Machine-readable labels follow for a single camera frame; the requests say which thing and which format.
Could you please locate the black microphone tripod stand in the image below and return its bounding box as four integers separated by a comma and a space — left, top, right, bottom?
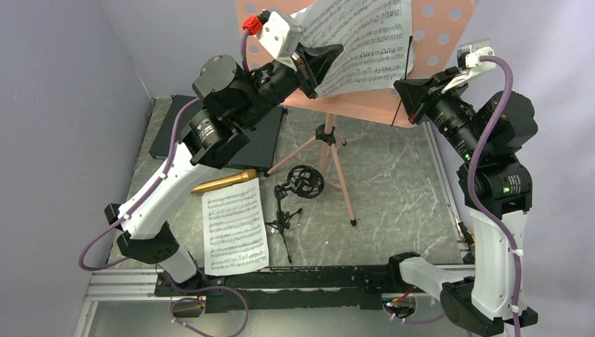
265, 165, 326, 264

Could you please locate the gold microphone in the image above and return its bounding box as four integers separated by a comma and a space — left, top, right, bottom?
190, 168, 258, 194

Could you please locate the black flat equipment box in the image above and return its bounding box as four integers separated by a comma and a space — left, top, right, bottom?
149, 95, 288, 173

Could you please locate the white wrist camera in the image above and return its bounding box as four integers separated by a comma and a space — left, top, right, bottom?
441, 39, 495, 93
241, 10, 302, 72

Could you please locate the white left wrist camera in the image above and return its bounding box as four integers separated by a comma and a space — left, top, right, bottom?
241, 10, 302, 72

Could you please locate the yellow black tool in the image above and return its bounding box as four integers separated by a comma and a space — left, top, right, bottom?
458, 222, 475, 247

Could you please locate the aluminium rail right edge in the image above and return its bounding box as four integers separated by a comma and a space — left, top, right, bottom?
421, 121, 472, 267

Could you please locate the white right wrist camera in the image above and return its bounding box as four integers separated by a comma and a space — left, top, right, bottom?
441, 39, 495, 93

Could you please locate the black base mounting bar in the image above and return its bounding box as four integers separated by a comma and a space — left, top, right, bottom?
154, 265, 420, 313

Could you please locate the aluminium front rail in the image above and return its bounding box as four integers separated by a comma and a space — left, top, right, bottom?
84, 268, 496, 301

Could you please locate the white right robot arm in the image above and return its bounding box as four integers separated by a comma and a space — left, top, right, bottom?
386, 67, 538, 336

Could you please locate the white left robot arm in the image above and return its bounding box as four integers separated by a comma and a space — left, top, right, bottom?
105, 44, 343, 295

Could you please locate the printed sheet music page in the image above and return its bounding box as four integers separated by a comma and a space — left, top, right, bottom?
202, 178, 269, 276

